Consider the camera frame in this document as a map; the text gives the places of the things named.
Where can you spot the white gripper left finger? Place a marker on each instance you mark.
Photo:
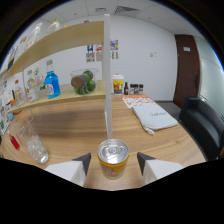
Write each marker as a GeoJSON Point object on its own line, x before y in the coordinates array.
{"type": "Point", "coordinates": [71, 170]}

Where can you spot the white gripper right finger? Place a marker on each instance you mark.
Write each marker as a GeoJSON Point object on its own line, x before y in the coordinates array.
{"type": "Point", "coordinates": [156, 168]}

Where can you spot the yellow drink can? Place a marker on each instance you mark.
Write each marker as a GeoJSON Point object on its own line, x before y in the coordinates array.
{"type": "Point", "coordinates": [113, 160]}

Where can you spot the small red liquid bottle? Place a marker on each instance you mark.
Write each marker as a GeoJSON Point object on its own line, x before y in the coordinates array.
{"type": "Point", "coordinates": [14, 142]}

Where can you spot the clear bottle orange cap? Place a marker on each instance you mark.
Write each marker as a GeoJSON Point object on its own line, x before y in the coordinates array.
{"type": "Point", "coordinates": [19, 95]}

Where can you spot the clear glass with ice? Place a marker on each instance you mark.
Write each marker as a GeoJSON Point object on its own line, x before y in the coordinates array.
{"type": "Point", "coordinates": [35, 146]}

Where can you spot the white fabric pouch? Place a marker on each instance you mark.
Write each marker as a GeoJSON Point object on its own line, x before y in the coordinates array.
{"type": "Point", "coordinates": [155, 116]}

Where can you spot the black armchair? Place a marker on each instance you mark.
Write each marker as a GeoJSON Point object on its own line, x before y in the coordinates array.
{"type": "Point", "coordinates": [203, 123]}

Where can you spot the orange printed paper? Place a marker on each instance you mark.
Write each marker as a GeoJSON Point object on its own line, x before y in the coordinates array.
{"type": "Point", "coordinates": [133, 100]}

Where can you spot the small dark bottle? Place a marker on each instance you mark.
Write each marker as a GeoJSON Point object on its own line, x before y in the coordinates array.
{"type": "Point", "coordinates": [126, 89]}
{"type": "Point", "coordinates": [136, 90]}
{"type": "Point", "coordinates": [131, 90]}
{"type": "Point", "coordinates": [141, 89]}

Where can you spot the blue liquid bottle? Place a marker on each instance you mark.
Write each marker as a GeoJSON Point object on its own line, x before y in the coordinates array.
{"type": "Point", "coordinates": [52, 85]}

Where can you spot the clear bottle red label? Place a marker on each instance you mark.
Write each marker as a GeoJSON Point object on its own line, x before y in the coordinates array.
{"type": "Point", "coordinates": [31, 90]}

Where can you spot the brown door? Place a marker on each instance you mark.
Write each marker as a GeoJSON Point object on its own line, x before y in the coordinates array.
{"type": "Point", "coordinates": [186, 70]}

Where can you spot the two-tier wooden shelf rack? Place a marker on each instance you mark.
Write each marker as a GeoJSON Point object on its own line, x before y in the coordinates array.
{"type": "Point", "coordinates": [66, 36]}

